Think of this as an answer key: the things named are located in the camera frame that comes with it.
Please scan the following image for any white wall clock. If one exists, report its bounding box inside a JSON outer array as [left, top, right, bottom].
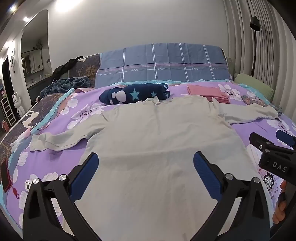
[[9, 49, 16, 75]]

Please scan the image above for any red phone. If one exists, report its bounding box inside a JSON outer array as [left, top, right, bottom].
[[0, 159, 11, 193]]

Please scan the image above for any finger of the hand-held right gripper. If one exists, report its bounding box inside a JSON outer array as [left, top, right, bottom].
[[249, 132, 276, 151], [276, 130, 296, 147]]

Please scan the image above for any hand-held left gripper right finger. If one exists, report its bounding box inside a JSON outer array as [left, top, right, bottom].
[[193, 151, 271, 241]]

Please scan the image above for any white shelf rack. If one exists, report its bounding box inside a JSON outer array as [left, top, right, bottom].
[[0, 97, 16, 123]]

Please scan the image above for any folded pink garment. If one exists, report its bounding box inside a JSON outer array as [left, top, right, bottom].
[[187, 85, 230, 103]]

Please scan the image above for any small multicolour patterned cloth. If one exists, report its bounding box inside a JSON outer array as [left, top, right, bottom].
[[242, 94, 282, 112]]

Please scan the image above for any folded navy star-print garment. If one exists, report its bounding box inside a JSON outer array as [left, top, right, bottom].
[[99, 83, 171, 105]]

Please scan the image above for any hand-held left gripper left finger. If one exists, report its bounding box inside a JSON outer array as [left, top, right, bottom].
[[22, 152, 100, 241]]

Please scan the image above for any black floor lamp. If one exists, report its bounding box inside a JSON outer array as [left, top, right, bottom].
[[249, 16, 260, 77]]

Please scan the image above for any purple floral bedsheet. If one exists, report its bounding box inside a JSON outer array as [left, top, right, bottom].
[[0, 80, 296, 232]]

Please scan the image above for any pale grey-green long-sleeve shirt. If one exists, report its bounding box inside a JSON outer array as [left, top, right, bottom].
[[30, 95, 281, 241]]

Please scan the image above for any teal fleece blanket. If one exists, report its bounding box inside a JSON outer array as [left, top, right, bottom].
[[40, 76, 92, 98]]

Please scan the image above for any person's right hand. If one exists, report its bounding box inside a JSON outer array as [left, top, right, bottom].
[[272, 179, 288, 225]]

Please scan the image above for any blue plaid pillow cover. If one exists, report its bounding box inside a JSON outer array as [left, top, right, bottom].
[[95, 43, 233, 88]]

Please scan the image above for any dark branch-print quilt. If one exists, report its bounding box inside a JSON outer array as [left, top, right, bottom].
[[0, 53, 103, 163]]

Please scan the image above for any wall mirror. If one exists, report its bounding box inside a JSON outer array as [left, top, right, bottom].
[[21, 50, 44, 75]]

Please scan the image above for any green pillow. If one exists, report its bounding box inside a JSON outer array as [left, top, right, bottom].
[[233, 73, 274, 100]]

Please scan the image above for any black garment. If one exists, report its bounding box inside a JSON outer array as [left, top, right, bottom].
[[52, 56, 85, 80]]

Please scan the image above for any white cat figurine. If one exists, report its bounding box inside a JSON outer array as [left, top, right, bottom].
[[12, 92, 25, 117]]

